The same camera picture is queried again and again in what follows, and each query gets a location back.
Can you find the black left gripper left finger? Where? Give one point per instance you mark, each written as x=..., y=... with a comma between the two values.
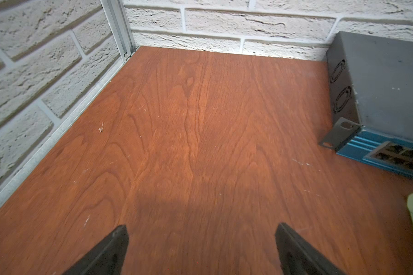
x=105, y=258

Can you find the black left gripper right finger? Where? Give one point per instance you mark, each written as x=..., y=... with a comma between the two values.
x=298, y=257

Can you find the grey blue network switch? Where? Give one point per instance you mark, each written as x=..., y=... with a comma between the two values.
x=371, y=101

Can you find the aluminium corner post left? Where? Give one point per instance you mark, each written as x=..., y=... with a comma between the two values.
x=116, y=15

